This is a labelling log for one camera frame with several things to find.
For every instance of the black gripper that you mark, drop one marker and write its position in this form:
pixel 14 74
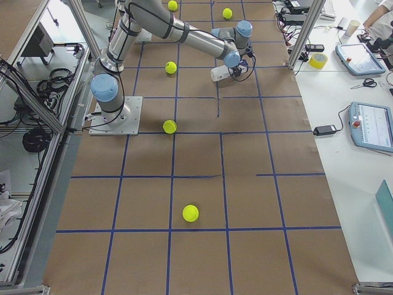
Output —
pixel 235 68

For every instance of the white tennis ball can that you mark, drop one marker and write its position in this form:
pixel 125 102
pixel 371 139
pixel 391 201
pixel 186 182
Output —
pixel 220 73

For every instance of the yellow tennis ball near gripper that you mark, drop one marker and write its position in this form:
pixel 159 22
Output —
pixel 227 13

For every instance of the yellow Roland Garros tennis ball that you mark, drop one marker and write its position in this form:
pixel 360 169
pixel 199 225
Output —
pixel 170 67

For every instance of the yellow tennis ball front left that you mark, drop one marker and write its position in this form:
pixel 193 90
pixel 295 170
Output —
pixel 172 5

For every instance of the yellow tennis ball centre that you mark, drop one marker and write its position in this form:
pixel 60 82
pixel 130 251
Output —
pixel 169 126

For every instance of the yellow tape roll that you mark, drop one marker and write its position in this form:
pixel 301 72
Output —
pixel 318 60

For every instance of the black power adapter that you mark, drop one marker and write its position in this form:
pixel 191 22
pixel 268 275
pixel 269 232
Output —
pixel 324 130

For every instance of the blue teach pendant far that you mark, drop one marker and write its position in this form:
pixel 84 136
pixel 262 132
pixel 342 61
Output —
pixel 358 59

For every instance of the blue teach pendant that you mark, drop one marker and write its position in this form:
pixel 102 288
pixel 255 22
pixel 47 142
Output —
pixel 371 126
pixel 358 59

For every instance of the paper cup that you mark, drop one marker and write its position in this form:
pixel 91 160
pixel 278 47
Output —
pixel 352 27

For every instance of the black scissors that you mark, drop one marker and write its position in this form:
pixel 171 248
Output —
pixel 368 82

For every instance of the blue teach pendant near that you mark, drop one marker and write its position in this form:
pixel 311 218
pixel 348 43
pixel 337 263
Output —
pixel 371 126

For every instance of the aluminium frame post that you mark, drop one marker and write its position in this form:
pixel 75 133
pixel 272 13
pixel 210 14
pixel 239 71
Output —
pixel 311 18

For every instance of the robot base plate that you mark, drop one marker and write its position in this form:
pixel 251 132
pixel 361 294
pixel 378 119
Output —
pixel 125 122
pixel 144 36

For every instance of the yellow tennis ball near camera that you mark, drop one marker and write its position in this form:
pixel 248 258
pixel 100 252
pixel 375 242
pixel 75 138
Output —
pixel 190 213

